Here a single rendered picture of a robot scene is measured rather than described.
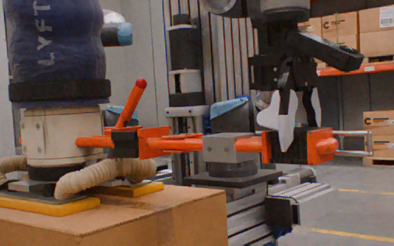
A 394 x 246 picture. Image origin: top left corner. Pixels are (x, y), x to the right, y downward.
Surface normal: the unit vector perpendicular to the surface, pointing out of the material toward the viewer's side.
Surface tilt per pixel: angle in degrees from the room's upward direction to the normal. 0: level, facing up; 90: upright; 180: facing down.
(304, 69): 91
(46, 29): 108
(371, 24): 92
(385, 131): 91
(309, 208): 90
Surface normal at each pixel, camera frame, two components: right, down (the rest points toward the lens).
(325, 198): 0.76, -0.01
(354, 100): -0.65, 0.08
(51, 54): 0.18, -0.22
